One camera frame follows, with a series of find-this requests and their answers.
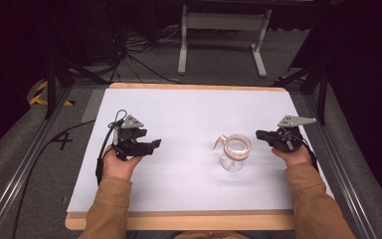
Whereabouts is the glass pitcher with wooden collar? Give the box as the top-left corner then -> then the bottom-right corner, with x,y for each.
213,133 -> 253,173

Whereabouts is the white table mat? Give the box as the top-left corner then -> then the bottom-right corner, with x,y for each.
66,87 -> 334,214

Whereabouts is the black tape floor mark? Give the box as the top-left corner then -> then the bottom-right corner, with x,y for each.
50,131 -> 75,151

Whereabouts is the person's brown clothing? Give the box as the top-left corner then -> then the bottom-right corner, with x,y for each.
173,230 -> 251,239

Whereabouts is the yellow black floor tape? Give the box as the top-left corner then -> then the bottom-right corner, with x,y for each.
29,80 -> 77,108

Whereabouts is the bundle of floor cables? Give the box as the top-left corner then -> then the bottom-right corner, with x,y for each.
107,24 -> 184,85

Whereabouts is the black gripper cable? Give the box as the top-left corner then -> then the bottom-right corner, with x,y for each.
286,131 -> 320,173
11,109 -> 129,239

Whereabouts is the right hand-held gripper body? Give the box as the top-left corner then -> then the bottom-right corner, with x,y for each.
271,115 -> 317,154

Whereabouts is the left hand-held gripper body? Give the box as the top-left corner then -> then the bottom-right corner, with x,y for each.
111,114 -> 145,162

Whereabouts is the wooden table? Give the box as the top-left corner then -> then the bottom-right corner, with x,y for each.
64,82 -> 334,232

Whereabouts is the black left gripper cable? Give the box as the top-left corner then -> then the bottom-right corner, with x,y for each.
11,109 -> 129,239

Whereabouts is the black tripod stand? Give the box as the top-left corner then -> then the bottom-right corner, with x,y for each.
271,54 -> 330,126
43,46 -> 111,120

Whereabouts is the person's right hand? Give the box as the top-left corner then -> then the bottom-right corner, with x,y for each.
271,146 -> 312,168

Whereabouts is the person's left hand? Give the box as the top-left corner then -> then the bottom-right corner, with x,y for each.
101,147 -> 144,181

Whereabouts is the aluminium rail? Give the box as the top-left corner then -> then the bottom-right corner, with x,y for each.
0,87 -> 74,239
301,94 -> 380,239

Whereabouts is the white metal stand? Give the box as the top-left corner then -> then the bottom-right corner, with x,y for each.
177,4 -> 274,79

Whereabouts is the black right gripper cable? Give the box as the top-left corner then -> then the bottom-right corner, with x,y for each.
286,131 -> 320,173

